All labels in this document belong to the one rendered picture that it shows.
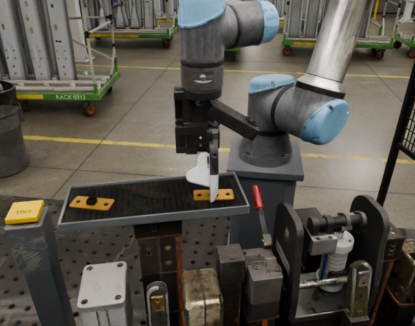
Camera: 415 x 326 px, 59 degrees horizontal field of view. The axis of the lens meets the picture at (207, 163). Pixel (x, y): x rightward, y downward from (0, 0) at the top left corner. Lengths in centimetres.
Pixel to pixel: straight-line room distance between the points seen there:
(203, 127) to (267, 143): 36
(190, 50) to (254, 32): 12
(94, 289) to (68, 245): 76
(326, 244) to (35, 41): 444
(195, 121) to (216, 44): 15
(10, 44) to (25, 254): 427
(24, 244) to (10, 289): 53
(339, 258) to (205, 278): 28
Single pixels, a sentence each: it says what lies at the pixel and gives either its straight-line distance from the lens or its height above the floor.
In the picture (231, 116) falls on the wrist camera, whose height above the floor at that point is 135.
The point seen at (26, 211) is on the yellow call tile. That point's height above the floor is 116.
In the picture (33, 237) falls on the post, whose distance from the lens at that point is 82.
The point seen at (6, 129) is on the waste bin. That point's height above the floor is 42.
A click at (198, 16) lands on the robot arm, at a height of 152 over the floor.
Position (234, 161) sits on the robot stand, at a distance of 103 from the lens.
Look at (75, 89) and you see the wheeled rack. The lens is 449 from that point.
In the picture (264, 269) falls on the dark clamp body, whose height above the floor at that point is 108.
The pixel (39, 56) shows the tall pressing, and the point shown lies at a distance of 488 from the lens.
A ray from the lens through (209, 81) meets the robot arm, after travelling 63.
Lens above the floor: 160
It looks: 29 degrees down
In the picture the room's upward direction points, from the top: straight up
